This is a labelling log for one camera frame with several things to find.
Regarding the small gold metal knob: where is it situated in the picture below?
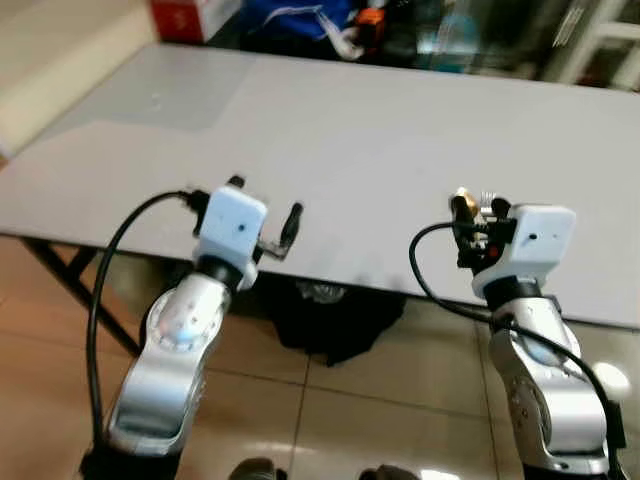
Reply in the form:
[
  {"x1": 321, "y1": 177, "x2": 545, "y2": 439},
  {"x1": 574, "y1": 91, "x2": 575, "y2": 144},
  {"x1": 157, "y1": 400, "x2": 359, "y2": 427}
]
[{"x1": 452, "y1": 187, "x2": 480, "y2": 217}]

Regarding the black bag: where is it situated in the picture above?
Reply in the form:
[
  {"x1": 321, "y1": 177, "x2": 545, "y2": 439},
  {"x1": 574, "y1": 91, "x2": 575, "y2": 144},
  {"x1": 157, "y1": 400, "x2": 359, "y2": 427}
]
[{"x1": 245, "y1": 275, "x2": 407, "y2": 367}]

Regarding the red and white box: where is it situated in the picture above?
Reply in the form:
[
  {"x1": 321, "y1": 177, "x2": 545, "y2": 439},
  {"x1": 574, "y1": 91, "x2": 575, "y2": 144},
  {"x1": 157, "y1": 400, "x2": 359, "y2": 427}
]
[{"x1": 150, "y1": 0, "x2": 244, "y2": 44}]

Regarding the small orange object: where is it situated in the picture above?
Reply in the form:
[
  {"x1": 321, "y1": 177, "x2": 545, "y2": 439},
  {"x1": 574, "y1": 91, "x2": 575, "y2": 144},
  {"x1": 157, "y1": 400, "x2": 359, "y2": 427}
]
[{"x1": 356, "y1": 7, "x2": 387, "y2": 33}]

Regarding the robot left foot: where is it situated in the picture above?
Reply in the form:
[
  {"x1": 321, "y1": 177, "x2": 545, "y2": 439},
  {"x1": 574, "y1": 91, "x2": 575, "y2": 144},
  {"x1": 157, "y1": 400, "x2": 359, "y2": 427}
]
[{"x1": 228, "y1": 457, "x2": 287, "y2": 480}]

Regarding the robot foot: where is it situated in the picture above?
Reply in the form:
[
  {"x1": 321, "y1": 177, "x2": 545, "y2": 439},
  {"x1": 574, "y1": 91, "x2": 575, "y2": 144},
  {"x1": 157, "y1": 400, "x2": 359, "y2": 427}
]
[
  {"x1": 228, "y1": 457, "x2": 287, "y2": 480},
  {"x1": 360, "y1": 464, "x2": 422, "y2": 480}
]

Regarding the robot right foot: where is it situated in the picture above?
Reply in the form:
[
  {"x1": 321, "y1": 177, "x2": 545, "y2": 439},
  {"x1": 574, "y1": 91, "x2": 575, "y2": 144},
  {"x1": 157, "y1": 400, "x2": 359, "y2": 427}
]
[{"x1": 360, "y1": 464, "x2": 422, "y2": 480}]

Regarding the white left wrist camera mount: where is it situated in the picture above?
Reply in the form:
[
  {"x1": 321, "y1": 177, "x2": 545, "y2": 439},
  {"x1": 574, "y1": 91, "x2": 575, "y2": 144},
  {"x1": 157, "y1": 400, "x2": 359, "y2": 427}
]
[{"x1": 192, "y1": 187, "x2": 270, "y2": 267}]

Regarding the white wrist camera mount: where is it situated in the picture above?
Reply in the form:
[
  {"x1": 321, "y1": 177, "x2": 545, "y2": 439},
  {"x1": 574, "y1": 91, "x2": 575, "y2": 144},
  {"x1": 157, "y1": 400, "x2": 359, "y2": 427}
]
[
  {"x1": 486, "y1": 205, "x2": 578, "y2": 287},
  {"x1": 192, "y1": 187, "x2": 270, "y2": 267}
]

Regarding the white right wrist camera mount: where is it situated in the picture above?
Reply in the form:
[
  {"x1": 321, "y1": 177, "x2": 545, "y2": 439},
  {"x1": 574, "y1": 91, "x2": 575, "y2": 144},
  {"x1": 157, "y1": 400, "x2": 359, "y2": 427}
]
[{"x1": 486, "y1": 205, "x2": 578, "y2": 287}]

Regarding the white shelf frame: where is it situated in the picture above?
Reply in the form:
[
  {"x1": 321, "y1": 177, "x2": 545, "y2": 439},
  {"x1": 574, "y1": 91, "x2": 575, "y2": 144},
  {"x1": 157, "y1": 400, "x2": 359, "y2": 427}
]
[{"x1": 548, "y1": 0, "x2": 640, "y2": 91}]

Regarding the black table leg frame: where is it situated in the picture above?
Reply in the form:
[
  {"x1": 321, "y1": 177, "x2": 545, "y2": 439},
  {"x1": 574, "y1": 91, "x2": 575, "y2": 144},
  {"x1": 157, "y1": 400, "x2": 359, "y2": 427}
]
[{"x1": 20, "y1": 237, "x2": 143, "y2": 357}]

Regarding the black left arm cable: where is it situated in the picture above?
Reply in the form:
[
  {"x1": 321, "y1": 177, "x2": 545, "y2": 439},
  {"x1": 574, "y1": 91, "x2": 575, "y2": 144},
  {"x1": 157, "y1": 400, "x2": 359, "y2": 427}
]
[{"x1": 86, "y1": 188, "x2": 207, "y2": 453}]

